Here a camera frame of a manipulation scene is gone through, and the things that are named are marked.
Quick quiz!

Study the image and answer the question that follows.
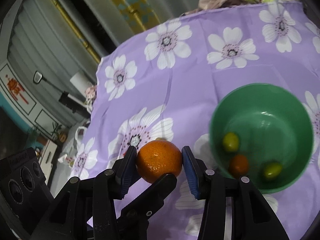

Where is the black floor lamp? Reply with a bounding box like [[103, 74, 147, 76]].
[[33, 71, 91, 119]]

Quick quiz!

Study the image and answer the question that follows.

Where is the black tracking camera box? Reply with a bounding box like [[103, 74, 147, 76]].
[[1, 148, 53, 239]]

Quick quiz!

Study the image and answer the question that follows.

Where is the large orange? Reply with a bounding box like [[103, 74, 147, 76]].
[[136, 140, 183, 184]]

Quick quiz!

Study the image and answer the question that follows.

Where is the purple floral tablecloth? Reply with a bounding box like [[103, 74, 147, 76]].
[[71, 2, 319, 239]]

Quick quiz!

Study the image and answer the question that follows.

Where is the green plastic bowl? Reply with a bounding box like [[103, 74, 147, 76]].
[[209, 83, 313, 194]]

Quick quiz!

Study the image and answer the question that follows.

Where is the yellow green lime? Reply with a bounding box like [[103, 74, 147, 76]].
[[222, 132, 240, 153]]

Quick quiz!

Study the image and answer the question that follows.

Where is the potted plant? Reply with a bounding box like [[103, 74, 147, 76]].
[[52, 123, 67, 143]]

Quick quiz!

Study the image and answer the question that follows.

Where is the small orange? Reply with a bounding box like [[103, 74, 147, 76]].
[[229, 154, 249, 178]]

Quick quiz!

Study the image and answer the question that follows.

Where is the white plastic bag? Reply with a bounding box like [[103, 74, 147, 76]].
[[58, 126, 87, 168]]

